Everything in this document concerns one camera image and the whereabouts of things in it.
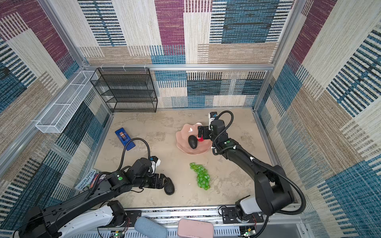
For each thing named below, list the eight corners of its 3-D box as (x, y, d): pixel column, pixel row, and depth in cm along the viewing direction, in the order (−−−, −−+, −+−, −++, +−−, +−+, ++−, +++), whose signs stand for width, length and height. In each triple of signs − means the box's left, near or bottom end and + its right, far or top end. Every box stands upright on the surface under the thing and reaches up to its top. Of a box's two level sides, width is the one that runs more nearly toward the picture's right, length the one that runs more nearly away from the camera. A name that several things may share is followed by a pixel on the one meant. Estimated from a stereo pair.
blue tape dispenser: (127, 151, 99) (124, 146, 94) (117, 136, 107) (114, 131, 102) (135, 146, 102) (132, 140, 97) (125, 132, 109) (122, 126, 104)
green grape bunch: (201, 192, 83) (201, 189, 79) (190, 166, 93) (189, 163, 89) (213, 187, 85) (214, 184, 81) (200, 162, 94) (201, 158, 91)
